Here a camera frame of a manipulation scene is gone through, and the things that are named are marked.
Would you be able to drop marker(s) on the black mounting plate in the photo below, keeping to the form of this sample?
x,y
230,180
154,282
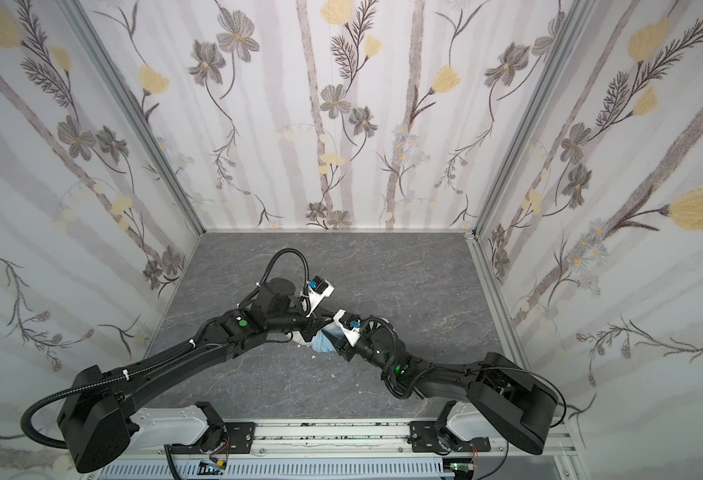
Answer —
x,y
433,437
233,438

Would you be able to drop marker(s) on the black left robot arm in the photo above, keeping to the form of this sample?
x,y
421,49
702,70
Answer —
x,y
95,420

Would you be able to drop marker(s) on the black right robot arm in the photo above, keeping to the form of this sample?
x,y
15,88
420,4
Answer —
x,y
516,402

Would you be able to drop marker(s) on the aluminium corner post left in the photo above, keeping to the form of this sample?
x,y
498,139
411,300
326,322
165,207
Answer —
x,y
86,35

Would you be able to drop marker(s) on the white slotted cable duct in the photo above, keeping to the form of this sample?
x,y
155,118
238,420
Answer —
x,y
327,468

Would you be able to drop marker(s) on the light blue fleece hoodie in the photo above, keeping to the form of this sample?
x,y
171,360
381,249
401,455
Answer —
x,y
322,341

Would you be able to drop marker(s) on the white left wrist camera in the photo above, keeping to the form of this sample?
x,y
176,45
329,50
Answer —
x,y
317,289

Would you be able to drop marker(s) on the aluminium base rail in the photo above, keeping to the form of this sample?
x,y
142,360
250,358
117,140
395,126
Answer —
x,y
193,435

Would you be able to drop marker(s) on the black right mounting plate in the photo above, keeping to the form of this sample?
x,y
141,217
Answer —
x,y
433,437

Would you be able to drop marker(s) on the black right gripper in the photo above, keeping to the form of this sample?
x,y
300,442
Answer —
x,y
346,346

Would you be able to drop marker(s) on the aluminium corner post right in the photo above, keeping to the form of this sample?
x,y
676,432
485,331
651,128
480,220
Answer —
x,y
562,47

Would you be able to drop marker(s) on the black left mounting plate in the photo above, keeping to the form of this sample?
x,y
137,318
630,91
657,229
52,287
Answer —
x,y
233,438

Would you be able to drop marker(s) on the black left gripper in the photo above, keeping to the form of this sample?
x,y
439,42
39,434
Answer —
x,y
313,321

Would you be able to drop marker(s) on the aluminium corner post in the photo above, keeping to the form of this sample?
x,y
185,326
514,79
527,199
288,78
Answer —
x,y
562,47
86,35

